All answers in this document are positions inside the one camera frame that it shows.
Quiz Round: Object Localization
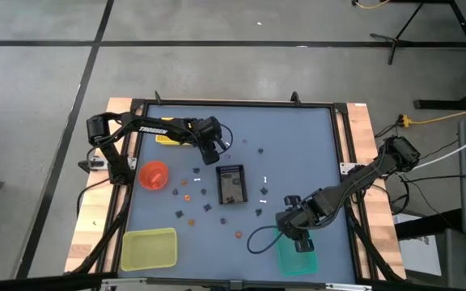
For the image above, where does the yellow slotted plastic basket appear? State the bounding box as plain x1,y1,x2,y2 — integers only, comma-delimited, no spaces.
155,116,193,147

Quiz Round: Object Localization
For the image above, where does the thin yellow floor cable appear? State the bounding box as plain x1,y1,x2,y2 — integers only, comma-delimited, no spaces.
352,0,392,10

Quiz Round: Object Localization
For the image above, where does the black slotted plastic basket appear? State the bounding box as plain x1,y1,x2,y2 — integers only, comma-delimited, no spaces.
215,163,249,205

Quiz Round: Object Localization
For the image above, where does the yellow-green translucent plastic bin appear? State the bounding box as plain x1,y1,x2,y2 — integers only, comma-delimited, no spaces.
120,226,178,272

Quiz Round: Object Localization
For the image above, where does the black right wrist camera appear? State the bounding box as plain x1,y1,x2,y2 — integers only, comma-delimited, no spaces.
295,238,315,254

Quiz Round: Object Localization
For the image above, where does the black stand base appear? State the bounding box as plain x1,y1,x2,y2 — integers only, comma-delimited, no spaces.
413,0,466,111

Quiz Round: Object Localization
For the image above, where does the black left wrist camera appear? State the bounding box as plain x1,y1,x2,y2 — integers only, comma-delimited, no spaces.
202,147,220,166

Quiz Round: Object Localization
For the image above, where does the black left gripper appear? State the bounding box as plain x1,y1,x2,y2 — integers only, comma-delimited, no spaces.
192,116,228,152

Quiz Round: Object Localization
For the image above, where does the teal plastic bin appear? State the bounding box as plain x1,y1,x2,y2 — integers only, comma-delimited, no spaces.
275,228,320,278

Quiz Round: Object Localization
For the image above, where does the black power cable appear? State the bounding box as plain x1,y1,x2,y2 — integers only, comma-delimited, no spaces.
394,172,466,183

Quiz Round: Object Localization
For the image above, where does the black light stand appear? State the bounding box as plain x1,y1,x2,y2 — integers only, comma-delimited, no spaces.
369,0,426,65

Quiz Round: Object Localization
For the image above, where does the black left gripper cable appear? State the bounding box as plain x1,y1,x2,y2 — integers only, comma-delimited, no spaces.
218,123,235,154

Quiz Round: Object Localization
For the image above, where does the grey storage box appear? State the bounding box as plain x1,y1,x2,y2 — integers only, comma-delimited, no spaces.
394,236,444,284

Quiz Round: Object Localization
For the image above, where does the orange round plastic bowl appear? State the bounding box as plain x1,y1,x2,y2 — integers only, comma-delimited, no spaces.
138,160,170,191

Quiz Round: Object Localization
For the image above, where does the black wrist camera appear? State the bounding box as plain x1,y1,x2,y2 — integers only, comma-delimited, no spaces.
295,238,315,254
202,147,220,166

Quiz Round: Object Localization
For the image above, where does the white cable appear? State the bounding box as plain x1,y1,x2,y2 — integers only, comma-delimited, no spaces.
413,128,466,171

